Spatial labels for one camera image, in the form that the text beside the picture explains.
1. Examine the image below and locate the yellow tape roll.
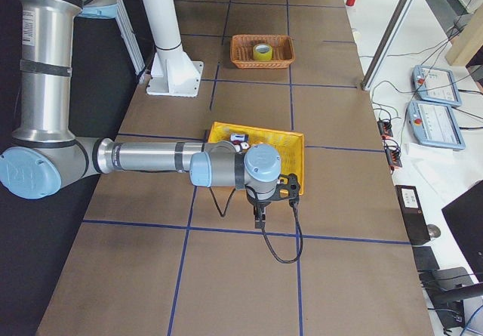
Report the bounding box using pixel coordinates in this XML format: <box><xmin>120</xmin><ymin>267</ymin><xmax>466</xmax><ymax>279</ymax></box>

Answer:
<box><xmin>252</xmin><ymin>43</ymin><xmax>273</xmax><ymax>62</ymax></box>

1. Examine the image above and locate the teach pendant tablet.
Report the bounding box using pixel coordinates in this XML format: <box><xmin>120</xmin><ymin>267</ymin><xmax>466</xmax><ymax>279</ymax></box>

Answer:
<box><xmin>413</xmin><ymin>65</ymin><xmax>462</xmax><ymax>107</ymax></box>
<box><xmin>407</xmin><ymin>100</ymin><xmax>466</xmax><ymax>151</ymax></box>

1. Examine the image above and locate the upper teach pendant tablet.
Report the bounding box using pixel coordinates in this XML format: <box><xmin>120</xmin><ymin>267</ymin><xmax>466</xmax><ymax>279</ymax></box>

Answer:
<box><xmin>413</xmin><ymin>65</ymin><xmax>462</xmax><ymax>107</ymax></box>

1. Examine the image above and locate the lower teach pendant tablet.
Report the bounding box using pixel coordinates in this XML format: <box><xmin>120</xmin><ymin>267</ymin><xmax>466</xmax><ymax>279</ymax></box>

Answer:
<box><xmin>407</xmin><ymin>100</ymin><xmax>466</xmax><ymax>151</ymax></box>

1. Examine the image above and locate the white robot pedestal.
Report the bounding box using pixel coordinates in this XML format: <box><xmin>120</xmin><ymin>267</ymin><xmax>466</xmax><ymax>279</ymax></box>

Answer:
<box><xmin>143</xmin><ymin>0</ymin><xmax>204</xmax><ymax>97</ymax></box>

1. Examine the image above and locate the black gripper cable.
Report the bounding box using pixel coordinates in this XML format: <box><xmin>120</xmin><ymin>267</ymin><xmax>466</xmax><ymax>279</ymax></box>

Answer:
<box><xmin>209</xmin><ymin>186</ymin><xmax>303</xmax><ymax>264</ymax></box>

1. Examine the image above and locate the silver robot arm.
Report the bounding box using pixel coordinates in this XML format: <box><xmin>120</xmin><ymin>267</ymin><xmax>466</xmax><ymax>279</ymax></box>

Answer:
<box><xmin>1</xmin><ymin>0</ymin><xmax>282</xmax><ymax>229</ymax></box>

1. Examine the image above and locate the brown wicker basket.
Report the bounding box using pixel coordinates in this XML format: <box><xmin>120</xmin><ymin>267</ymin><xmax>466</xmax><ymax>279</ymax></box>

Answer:
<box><xmin>230</xmin><ymin>34</ymin><xmax>295</xmax><ymax>69</ymax></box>

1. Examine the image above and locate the yellow plastic basket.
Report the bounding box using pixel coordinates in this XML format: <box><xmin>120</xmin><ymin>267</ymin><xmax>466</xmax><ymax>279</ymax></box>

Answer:
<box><xmin>208</xmin><ymin>122</ymin><xmax>305</xmax><ymax>195</ymax></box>

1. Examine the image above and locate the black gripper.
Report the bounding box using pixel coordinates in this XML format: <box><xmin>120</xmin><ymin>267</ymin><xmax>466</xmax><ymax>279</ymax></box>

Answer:
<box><xmin>245</xmin><ymin>188</ymin><xmax>276</xmax><ymax>229</ymax></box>

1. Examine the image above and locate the black box with label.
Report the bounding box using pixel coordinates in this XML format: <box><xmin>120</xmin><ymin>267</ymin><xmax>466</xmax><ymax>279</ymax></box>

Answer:
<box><xmin>395</xmin><ymin>185</ymin><xmax>430</xmax><ymax>246</ymax></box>

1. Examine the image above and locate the aluminium frame post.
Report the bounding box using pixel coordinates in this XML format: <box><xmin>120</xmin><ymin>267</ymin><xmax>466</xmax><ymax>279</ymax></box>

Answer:
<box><xmin>361</xmin><ymin>0</ymin><xmax>414</xmax><ymax>91</ymax></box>

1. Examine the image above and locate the black white toy cow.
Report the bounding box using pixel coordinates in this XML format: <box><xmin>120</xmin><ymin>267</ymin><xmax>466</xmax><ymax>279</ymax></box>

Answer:
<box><xmin>233</xmin><ymin>142</ymin><xmax>250</xmax><ymax>152</ymax></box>

